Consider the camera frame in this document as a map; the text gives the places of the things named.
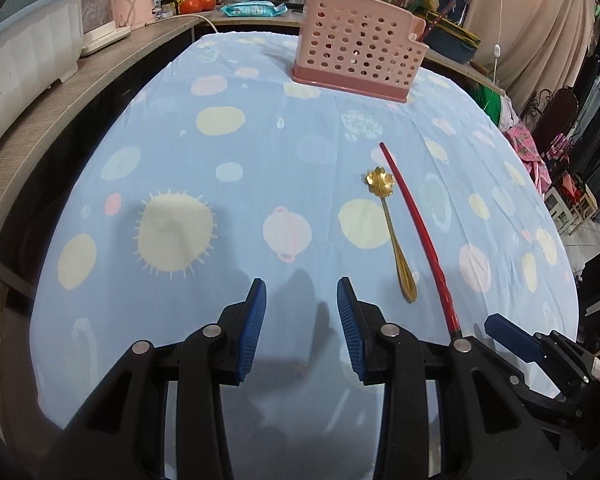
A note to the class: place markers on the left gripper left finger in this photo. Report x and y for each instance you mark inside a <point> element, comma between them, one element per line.
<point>118,432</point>

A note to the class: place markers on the gold flower spoon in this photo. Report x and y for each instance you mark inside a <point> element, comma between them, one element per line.
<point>380,183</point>

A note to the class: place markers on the beige curtain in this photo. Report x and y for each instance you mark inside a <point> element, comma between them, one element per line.
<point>532,44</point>

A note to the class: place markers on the dark maroon chopstick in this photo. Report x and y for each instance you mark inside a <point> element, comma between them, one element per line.
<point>440,16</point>

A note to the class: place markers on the red chopstick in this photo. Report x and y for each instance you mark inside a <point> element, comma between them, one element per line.
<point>451,319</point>

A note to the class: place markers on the blue wet wipes pack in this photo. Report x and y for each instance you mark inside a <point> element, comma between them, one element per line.
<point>254,9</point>

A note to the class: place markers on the red tomato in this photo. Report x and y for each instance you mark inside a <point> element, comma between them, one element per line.
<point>190,7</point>

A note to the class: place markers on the pink floral cloth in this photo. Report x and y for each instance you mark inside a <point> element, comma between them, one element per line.
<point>520,138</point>

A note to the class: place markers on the white plastic storage bin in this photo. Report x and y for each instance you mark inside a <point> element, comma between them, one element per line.
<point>39,45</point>

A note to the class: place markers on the green plastic bag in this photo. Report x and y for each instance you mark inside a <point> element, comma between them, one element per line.
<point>489,101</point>

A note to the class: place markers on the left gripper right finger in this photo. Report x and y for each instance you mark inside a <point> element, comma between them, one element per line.
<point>486,431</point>

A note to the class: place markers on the light blue patterned tablecloth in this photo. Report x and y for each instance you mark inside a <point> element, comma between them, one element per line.
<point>222,170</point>

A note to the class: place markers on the pink perforated utensil basket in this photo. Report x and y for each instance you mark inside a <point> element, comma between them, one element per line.
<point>367,47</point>

